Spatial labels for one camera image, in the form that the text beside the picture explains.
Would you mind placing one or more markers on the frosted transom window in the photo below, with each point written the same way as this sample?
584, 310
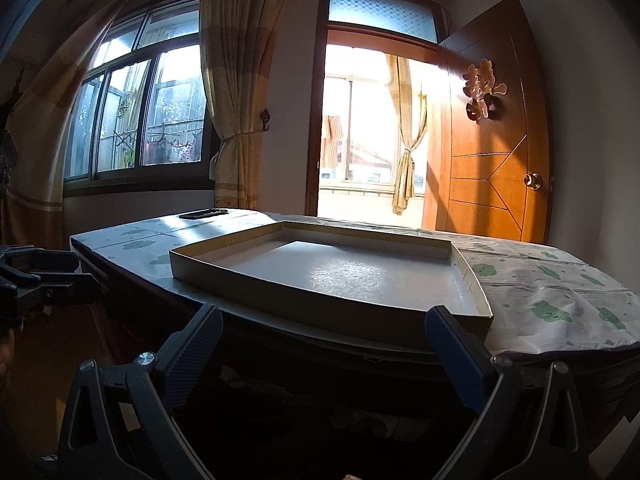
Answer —
404, 17

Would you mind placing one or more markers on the beige curtain at left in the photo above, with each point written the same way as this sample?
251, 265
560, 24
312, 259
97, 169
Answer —
32, 213

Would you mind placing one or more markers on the dark framed window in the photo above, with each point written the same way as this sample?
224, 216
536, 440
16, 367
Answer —
140, 119

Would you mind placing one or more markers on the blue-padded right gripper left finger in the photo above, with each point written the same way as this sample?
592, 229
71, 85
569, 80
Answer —
185, 355

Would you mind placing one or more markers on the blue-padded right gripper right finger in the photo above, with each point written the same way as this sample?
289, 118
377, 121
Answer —
464, 358

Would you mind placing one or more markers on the white tablecloth green clouds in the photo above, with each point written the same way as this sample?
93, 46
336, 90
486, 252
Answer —
543, 299

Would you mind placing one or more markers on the orange wooden door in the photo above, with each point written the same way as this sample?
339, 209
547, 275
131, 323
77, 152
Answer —
475, 170

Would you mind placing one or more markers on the beige curtain in doorway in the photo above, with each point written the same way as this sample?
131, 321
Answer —
410, 105

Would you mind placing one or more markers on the brass door knob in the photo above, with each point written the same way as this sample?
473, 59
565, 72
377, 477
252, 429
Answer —
533, 181

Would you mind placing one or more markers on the beige tied curtain centre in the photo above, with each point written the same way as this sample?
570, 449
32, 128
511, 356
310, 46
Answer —
237, 40

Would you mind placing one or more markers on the curtain tieback wall hook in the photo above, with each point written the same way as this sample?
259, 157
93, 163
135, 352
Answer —
265, 117

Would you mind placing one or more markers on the wooden double-happiness door ornament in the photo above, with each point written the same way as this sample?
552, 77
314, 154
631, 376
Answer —
480, 87

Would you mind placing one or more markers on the shallow white cardboard tray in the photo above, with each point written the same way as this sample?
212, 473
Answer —
362, 284

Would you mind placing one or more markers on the black remote on table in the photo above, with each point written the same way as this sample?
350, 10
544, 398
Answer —
203, 213

